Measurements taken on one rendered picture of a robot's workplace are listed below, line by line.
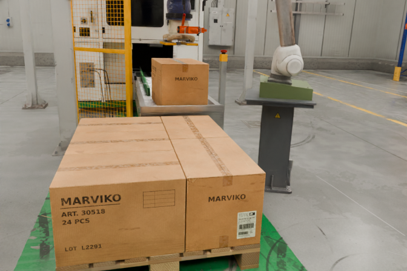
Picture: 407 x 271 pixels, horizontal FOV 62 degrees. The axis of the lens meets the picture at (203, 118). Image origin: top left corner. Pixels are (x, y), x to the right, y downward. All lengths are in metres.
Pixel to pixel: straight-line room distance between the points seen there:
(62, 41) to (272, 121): 2.04
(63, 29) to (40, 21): 8.46
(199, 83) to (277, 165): 0.92
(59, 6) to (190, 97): 1.46
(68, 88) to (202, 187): 2.16
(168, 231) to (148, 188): 0.25
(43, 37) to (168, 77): 9.32
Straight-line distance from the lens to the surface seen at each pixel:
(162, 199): 1.64
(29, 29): 5.68
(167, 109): 2.80
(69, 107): 3.54
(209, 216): 1.73
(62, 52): 3.47
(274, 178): 2.78
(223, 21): 11.62
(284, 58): 2.39
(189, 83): 2.84
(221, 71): 3.42
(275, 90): 2.55
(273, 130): 2.65
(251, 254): 1.93
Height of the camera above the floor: 1.21
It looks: 14 degrees down
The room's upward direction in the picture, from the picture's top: 2 degrees clockwise
